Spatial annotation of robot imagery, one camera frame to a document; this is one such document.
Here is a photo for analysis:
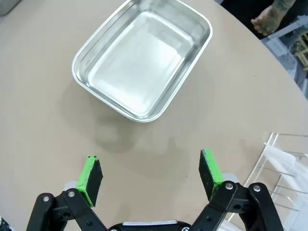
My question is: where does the steel container with ribbed base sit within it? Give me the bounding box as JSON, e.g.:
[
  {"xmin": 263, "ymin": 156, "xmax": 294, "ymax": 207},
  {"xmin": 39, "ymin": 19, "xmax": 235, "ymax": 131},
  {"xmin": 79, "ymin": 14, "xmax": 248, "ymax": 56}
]
[{"xmin": 71, "ymin": 0, "xmax": 214, "ymax": 124}]

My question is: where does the wooden slatted frame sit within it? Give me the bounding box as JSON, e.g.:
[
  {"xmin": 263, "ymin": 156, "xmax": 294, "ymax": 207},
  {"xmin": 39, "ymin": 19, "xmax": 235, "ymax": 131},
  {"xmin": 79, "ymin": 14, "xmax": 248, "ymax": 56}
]
[{"xmin": 294, "ymin": 31, "xmax": 308, "ymax": 68}]

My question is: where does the translucent plastic crate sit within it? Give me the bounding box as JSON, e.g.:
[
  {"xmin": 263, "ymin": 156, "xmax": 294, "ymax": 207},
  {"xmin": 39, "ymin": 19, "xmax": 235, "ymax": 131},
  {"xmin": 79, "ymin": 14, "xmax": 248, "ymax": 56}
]
[{"xmin": 261, "ymin": 24, "xmax": 308, "ymax": 99}]

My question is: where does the steel wire lid rack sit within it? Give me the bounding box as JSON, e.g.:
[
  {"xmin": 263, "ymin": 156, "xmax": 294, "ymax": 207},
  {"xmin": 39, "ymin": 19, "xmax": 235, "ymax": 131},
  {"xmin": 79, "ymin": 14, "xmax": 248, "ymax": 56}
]
[{"xmin": 243, "ymin": 131, "xmax": 308, "ymax": 231}]

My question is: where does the person in black t-shirt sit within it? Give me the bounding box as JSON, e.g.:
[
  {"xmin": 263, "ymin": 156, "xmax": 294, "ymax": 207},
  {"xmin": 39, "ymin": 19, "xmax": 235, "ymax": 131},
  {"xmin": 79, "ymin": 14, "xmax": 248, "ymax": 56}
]
[{"xmin": 220, "ymin": 0, "xmax": 308, "ymax": 40}]

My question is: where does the person's tattooed right forearm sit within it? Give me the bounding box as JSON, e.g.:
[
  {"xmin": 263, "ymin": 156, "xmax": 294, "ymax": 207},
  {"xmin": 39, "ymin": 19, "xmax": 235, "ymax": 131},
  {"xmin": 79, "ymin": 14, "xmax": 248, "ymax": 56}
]
[{"xmin": 263, "ymin": 0, "xmax": 293, "ymax": 27}]

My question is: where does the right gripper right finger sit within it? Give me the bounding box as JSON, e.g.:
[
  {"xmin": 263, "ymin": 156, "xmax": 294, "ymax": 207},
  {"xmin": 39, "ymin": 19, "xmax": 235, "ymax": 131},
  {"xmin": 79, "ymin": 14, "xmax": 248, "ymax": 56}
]
[{"xmin": 190, "ymin": 149, "xmax": 284, "ymax": 231}]

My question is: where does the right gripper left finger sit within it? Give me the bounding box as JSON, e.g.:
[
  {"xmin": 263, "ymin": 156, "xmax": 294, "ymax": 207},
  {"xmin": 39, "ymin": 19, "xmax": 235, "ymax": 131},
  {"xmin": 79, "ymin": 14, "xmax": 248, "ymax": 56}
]
[{"xmin": 26, "ymin": 155, "xmax": 108, "ymax": 231}]

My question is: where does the person's tattooed right hand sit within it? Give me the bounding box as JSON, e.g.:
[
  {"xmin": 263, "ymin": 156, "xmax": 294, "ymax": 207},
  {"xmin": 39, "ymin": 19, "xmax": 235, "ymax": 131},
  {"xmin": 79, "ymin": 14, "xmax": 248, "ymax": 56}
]
[{"xmin": 250, "ymin": 11, "xmax": 277, "ymax": 37}]

